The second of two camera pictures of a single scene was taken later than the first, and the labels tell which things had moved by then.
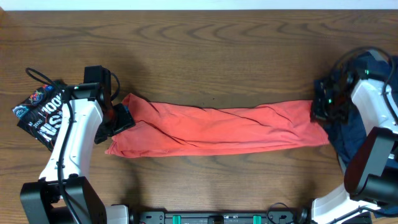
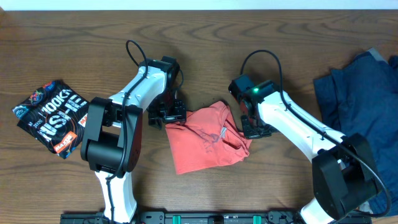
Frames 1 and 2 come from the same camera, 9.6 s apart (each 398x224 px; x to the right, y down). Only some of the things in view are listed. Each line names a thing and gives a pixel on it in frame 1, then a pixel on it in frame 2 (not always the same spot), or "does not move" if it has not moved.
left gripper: [127, 121] -> [180, 114]
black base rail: [300, 216] does not move
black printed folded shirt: [40, 114] does not move
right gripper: [318, 116] -> [249, 133]
